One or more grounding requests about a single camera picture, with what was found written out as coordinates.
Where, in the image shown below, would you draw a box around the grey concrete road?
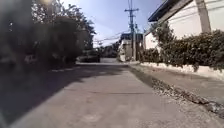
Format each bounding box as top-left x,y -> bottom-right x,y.
0,58 -> 224,128

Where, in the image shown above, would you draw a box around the white building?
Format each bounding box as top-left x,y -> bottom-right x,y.
143,0 -> 224,51

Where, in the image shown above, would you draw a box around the gravel and grass strip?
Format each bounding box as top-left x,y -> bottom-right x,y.
128,63 -> 224,119

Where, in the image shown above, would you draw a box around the low white wall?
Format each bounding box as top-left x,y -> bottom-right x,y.
139,61 -> 224,81

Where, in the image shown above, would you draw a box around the row of trees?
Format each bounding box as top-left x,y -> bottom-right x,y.
0,0 -> 98,71

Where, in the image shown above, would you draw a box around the overhead wires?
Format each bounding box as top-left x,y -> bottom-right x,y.
93,0 -> 224,46

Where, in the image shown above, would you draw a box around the utility pole with crossarms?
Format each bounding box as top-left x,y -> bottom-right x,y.
124,0 -> 140,62

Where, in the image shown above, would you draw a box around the small pale building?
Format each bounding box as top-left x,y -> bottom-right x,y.
117,32 -> 144,63

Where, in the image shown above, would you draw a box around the dark vehicle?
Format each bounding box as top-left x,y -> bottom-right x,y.
77,49 -> 102,64

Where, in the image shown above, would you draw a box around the tree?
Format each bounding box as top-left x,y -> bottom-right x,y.
149,20 -> 176,51

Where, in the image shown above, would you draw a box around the green hedge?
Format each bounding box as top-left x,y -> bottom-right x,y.
138,29 -> 224,73

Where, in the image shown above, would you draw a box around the grey concrete side pavement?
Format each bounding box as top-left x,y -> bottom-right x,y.
139,64 -> 224,104

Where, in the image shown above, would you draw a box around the distant trees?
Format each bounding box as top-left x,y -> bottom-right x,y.
99,41 -> 121,58

